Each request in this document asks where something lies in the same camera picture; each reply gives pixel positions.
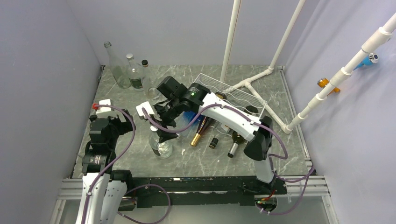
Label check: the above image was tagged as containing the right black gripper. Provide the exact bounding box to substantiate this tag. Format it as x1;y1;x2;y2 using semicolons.
149;98;183;144

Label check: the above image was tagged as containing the clear bottle with orange label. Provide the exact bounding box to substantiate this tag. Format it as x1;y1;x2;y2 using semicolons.
141;59;160;100

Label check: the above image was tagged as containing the tall clear glass bottle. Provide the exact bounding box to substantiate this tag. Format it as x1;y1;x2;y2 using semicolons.
104;41;131;89

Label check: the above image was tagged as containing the clear bottle with silver cap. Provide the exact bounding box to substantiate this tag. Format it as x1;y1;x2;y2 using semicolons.
126;53;145;91

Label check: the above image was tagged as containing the blue plastic bottle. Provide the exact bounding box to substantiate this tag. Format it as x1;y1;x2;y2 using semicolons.
176;111;202;137

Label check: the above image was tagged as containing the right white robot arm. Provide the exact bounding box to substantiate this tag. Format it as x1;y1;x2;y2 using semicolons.
154;76;276;194

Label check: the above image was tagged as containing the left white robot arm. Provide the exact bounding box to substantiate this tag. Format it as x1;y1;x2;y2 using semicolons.
76;108;134;224

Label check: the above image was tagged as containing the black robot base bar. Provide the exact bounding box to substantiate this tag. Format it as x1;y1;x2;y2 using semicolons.
126;175;287;208

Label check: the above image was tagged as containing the dark bottle with gold foil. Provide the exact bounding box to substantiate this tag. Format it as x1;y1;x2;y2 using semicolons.
190;116;214;147

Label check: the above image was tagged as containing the bottle with black cap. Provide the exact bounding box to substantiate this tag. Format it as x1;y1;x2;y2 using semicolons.
209;137;219;149

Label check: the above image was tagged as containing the green bottle with silver foil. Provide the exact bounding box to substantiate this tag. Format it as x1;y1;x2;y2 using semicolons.
227;105;258;158

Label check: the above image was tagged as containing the white pvc pipe right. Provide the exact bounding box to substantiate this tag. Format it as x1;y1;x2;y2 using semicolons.
284;14;396;134

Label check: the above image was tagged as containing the white wire wine rack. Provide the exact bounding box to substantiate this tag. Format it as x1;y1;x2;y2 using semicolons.
193;73;268;137

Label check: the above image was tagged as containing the white pvc pipe frame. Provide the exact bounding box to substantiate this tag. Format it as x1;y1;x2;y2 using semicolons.
219;0;306;134

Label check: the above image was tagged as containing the orange wall fixture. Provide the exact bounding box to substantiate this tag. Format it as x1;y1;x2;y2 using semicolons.
317;78;340;95

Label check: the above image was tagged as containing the blue wall fixture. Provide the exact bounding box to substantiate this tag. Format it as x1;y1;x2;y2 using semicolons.
354;53;379;70

